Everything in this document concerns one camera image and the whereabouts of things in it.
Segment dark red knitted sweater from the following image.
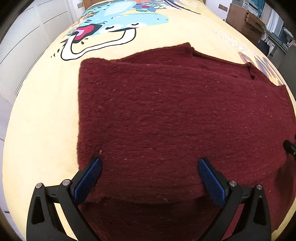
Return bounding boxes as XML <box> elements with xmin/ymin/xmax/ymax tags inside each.
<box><xmin>77</xmin><ymin>43</ymin><xmax>295</xmax><ymax>240</ymax></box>

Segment yellow dinosaur print bedsheet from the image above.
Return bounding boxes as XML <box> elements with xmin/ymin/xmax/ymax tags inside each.
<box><xmin>3</xmin><ymin>1</ymin><xmax>295</xmax><ymax>240</ymax></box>

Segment dark bag by dresser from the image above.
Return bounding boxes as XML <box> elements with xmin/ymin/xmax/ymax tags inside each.
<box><xmin>257</xmin><ymin>39</ymin><xmax>270</xmax><ymax>56</ymax></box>

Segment brown wooden dresser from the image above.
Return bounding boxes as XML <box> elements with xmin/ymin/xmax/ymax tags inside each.
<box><xmin>226</xmin><ymin>3</ymin><xmax>265</xmax><ymax>46</ymax></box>

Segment white wardrobe doors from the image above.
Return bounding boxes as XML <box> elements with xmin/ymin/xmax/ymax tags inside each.
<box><xmin>1</xmin><ymin>0</ymin><xmax>85</xmax><ymax>142</ymax></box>

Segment wooden headboard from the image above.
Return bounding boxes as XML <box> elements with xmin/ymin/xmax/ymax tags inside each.
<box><xmin>82</xmin><ymin>0</ymin><xmax>206</xmax><ymax>10</ymax></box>

